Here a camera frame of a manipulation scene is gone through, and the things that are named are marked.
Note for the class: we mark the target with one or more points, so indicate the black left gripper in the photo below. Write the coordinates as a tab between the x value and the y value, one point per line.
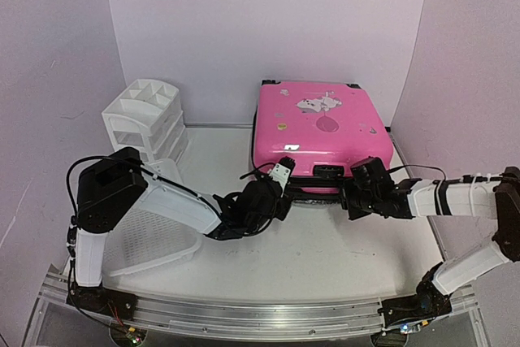
283	213

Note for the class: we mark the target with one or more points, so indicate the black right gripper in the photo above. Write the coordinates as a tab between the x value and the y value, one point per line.
348	188

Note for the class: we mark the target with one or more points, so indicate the pink cartoon hard-shell suitcase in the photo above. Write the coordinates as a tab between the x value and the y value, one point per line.
324	127

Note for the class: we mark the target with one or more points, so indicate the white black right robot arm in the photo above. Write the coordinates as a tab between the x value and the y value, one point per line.
475	196

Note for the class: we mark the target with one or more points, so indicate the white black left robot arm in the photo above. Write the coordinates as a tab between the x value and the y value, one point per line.
113	185

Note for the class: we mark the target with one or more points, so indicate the white perforated plastic basket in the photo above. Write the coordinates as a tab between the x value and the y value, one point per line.
143	241

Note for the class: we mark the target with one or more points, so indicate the white plastic drawer organizer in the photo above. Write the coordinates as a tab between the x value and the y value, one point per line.
148	116

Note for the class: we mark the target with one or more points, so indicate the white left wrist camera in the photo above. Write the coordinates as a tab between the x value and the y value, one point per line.
282	171

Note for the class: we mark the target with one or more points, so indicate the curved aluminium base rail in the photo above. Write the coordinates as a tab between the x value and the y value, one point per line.
233	320

